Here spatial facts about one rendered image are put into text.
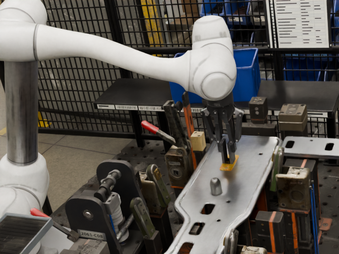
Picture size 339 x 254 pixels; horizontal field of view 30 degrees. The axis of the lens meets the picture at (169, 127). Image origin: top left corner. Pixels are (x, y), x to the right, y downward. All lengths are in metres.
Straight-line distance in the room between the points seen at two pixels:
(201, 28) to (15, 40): 0.49
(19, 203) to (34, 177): 0.15
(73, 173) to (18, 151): 1.99
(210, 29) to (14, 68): 0.62
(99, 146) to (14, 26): 2.62
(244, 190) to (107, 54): 0.54
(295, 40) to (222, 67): 0.78
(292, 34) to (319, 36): 0.09
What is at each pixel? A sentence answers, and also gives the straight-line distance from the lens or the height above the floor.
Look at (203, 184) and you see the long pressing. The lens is 1.85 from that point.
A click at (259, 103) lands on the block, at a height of 1.08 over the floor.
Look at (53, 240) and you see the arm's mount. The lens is 2.22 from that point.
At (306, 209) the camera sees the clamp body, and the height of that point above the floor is 0.94.
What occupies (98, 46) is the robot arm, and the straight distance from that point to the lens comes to 1.68.
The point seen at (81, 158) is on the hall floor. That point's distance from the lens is 4.20.
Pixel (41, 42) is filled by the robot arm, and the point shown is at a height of 1.49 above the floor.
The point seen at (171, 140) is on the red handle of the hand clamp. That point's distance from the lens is 1.91.
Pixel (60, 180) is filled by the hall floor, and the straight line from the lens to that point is 4.02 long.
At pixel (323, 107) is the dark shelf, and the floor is 1.03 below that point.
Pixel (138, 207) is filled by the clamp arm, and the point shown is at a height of 1.09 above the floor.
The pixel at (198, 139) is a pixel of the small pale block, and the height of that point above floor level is 1.06.
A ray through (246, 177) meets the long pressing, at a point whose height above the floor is 1.00.
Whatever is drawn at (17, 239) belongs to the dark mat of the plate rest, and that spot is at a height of 1.16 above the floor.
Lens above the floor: 2.02
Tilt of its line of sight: 28 degrees down
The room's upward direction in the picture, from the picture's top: 11 degrees counter-clockwise
